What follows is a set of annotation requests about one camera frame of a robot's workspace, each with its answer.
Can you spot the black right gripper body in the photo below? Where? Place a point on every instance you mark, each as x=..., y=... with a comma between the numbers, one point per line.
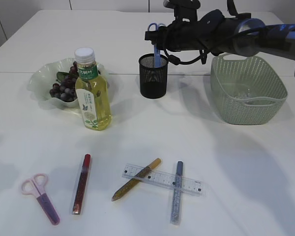
x=211, y=33

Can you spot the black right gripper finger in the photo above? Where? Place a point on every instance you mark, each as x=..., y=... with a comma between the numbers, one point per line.
x=156, y=37

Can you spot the blue scissors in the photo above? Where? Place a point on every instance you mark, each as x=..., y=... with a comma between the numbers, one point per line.
x=157, y=57

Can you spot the clear plastic sheet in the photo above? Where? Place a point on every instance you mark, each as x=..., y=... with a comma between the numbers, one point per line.
x=244, y=94

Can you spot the yellow tea bottle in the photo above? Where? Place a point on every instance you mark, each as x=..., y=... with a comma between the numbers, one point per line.
x=95, y=116

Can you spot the dark red grape bunch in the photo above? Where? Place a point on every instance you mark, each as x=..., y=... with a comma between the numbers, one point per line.
x=64, y=86

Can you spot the black blue right robot arm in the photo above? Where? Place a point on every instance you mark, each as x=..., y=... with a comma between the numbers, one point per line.
x=251, y=37

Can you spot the black mesh pen holder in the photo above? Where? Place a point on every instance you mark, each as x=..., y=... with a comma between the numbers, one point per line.
x=153, y=80

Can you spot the green woven plastic basket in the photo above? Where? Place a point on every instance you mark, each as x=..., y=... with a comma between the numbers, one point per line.
x=252, y=73

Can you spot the green wavy glass plate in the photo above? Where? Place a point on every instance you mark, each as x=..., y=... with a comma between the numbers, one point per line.
x=41, y=82

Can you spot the gold glitter pen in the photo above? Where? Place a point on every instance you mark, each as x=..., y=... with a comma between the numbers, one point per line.
x=134, y=181

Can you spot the clear plastic ruler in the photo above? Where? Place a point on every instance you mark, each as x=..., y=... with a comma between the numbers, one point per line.
x=164, y=180

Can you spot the silver glitter pen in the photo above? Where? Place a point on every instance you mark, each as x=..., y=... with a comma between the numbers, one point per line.
x=175, y=212

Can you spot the red glitter pen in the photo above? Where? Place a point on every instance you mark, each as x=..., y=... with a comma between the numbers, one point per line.
x=79, y=196

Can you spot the pink scissors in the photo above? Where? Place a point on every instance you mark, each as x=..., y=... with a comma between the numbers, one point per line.
x=36, y=186

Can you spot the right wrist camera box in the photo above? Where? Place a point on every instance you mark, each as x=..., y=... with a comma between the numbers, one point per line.
x=184, y=7

